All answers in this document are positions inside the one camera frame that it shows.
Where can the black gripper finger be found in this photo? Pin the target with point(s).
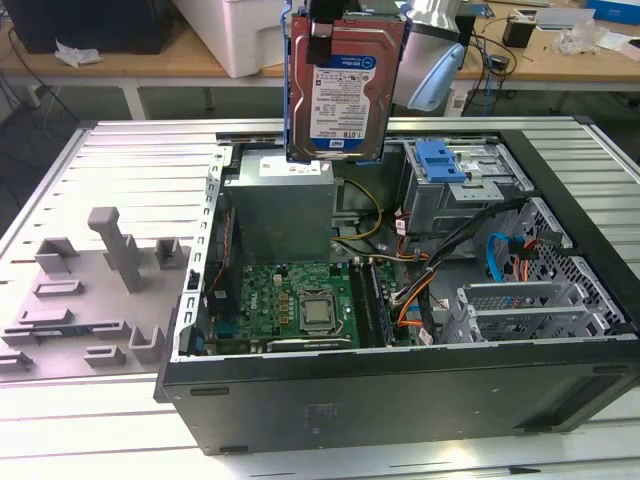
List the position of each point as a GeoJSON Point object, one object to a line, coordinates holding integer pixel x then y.
{"type": "Point", "coordinates": [320, 47]}

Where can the hard disk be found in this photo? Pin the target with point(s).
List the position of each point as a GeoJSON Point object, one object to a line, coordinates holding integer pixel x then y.
{"type": "Point", "coordinates": [345, 100]}

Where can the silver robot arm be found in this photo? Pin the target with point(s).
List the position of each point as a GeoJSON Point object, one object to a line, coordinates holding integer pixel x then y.
{"type": "Point", "coordinates": [430, 20]}

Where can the metal disk bay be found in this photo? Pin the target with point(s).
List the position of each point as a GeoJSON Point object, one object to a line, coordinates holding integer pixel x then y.
{"type": "Point", "coordinates": [520, 320]}

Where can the white foam box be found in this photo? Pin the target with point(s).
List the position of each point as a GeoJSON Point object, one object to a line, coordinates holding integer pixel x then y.
{"type": "Point", "coordinates": [240, 35]}

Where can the white labelled tag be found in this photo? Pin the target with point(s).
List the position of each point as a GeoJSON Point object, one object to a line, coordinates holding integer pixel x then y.
{"type": "Point", "coordinates": [459, 102]}

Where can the wooden desk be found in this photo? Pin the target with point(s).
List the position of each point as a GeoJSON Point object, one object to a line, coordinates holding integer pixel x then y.
{"type": "Point", "coordinates": [165, 55]}

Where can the blue drive latch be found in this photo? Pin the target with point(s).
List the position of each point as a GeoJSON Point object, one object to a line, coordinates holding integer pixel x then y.
{"type": "Point", "coordinates": [440, 162]}

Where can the grey power supply unit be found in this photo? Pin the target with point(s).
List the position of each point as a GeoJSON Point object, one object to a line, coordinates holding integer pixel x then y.
{"type": "Point", "coordinates": [280, 215]}

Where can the black power adapter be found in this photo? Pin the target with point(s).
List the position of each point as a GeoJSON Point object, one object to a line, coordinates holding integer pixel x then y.
{"type": "Point", "coordinates": [498, 62]}

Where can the metal drive cage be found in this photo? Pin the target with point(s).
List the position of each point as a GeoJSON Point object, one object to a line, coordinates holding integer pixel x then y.
{"type": "Point", "coordinates": [435, 205]}

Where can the small black box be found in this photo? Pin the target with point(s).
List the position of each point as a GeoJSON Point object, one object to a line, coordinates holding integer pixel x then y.
{"type": "Point", "coordinates": [517, 32]}

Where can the large black box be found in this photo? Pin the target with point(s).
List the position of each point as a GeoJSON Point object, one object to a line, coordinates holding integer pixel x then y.
{"type": "Point", "coordinates": [100, 25]}

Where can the crumpled white paper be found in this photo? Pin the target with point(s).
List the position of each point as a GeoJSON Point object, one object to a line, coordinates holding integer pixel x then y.
{"type": "Point", "coordinates": [75, 55]}

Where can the green motherboard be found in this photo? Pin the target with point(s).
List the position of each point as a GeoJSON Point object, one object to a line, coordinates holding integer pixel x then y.
{"type": "Point", "coordinates": [270, 300]}

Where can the black RAM slot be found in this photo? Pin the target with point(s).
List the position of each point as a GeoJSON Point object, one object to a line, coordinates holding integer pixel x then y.
{"type": "Point", "coordinates": [361, 305]}

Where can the silver CPU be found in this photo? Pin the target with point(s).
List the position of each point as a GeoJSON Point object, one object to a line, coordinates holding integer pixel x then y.
{"type": "Point", "coordinates": [319, 311]}

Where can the RAM stick in slot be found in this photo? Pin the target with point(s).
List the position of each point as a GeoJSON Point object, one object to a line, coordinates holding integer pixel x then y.
{"type": "Point", "coordinates": [382, 305]}

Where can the clear plastic bag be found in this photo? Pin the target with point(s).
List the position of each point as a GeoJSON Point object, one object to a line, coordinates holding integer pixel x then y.
{"type": "Point", "coordinates": [590, 40]}

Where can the black graphics card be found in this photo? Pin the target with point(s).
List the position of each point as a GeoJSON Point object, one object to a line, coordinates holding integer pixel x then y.
{"type": "Point", "coordinates": [310, 344]}

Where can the blue cardboard box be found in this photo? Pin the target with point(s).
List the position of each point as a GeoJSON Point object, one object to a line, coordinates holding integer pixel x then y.
{"type": "Point", "coordinates": [615, 10]}

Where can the grey parts rack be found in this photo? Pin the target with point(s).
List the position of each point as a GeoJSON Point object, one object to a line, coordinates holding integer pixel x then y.
{"type": "Point", "coordinates": [100, 310]}

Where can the black PC case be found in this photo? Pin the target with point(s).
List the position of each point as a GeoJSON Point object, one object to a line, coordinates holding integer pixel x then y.
{"type": "Point", "coordinates": [400, 400]}

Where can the RAM stick on rack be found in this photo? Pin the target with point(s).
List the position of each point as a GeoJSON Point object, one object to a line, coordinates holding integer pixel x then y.
{"type": "Point", "coordinates": [60, 332]}

